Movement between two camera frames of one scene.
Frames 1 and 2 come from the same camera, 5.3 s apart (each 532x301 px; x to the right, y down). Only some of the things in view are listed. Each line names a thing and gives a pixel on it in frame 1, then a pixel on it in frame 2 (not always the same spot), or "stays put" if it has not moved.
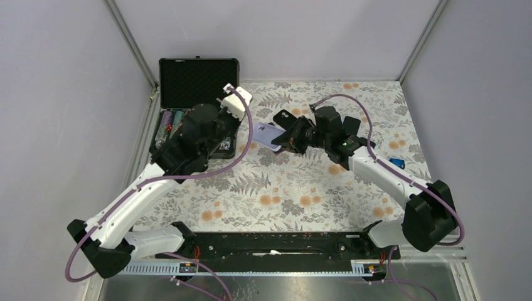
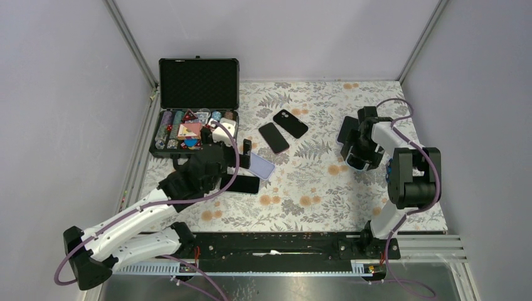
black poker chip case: x=185 y=82 stays put
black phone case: x=284 y=119 stays put
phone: x=264 y=133 -> x=260 y=167
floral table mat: x=255 y=190 stays put
